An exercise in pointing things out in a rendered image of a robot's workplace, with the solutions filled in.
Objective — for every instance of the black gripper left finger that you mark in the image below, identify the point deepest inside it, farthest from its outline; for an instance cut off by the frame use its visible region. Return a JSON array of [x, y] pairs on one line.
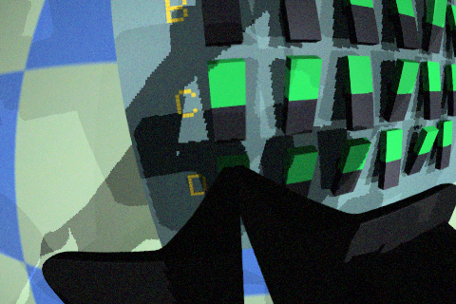
[[202, 264]]

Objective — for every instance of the light blue switch panel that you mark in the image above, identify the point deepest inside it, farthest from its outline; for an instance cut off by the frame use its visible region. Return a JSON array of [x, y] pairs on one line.
[[351, 103]]

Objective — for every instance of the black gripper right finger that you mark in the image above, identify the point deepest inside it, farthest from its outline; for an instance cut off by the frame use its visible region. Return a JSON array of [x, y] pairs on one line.
[[309, 253]]

